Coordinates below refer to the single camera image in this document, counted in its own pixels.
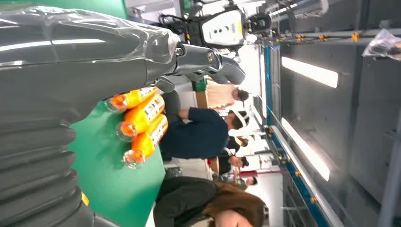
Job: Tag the blue ceiling rail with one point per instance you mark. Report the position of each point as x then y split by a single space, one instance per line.
268 81

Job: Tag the person with white headset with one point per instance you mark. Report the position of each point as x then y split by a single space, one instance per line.
200 133

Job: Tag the cardboard box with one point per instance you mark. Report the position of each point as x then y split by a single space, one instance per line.
202 99

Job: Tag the clear plastic bag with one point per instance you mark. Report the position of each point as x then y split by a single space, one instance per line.
383 45

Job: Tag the orange bottle with clear cap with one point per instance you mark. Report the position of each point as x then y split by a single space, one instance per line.
145 142
134 97
142 116

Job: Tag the long ceiling light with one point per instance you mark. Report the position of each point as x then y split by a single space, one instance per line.
310 72
305 148

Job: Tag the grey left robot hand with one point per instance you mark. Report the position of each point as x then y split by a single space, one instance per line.
78 62

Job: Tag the metal bar with orange clips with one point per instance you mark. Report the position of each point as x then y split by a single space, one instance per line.
329 36

